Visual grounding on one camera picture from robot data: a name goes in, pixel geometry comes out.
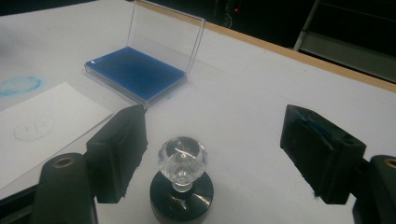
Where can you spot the blue ink pad clear box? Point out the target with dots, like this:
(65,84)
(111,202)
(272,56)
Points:
(137,73)

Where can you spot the grey metal frame desk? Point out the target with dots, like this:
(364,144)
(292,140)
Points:
(351,53)

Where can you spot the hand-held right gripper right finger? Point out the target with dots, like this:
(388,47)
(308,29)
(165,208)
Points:
(323,158)

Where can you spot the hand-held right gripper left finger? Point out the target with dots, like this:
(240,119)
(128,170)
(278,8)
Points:
(115,155)

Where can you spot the black stamp with crystal knob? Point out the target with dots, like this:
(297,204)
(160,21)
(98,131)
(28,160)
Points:
(182,161)

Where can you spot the small white paper sheet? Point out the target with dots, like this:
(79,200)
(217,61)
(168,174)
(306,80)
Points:
(46,124)

